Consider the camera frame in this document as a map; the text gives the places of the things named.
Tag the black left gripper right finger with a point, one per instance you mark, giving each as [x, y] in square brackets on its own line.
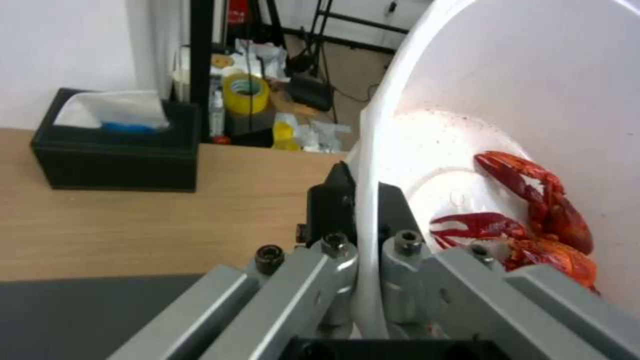
[450, 296]

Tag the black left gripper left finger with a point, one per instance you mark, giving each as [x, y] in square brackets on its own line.
[280, 296]

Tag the white plastic bowl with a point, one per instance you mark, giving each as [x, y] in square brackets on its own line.
[500, 93]

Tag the yellow and white plastic bag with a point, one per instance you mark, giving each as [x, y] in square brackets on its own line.
[286, 132]

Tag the red crayfish with orange shell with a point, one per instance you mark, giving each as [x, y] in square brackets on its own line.
[540, 251]

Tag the red crayfish with raised claw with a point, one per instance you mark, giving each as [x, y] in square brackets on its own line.
[545, 198]

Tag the clear plastic water bottle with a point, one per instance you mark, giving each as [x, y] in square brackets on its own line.
[217, 116]

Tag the black mat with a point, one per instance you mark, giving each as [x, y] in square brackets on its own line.
[85, 315]

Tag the yellow tape roll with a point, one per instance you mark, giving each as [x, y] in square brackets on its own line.
[246, 93]

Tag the black router box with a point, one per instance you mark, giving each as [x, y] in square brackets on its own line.
[311, 90]

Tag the black leather tissue box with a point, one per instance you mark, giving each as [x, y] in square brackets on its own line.
[115, 157]

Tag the white tissue sheet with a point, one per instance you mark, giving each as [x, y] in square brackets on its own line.
[112, 107]

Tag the black vertical post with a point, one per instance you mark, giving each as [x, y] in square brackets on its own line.
[204, 67]

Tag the black metal stand frame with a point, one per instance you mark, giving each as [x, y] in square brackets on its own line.
[350, 26]

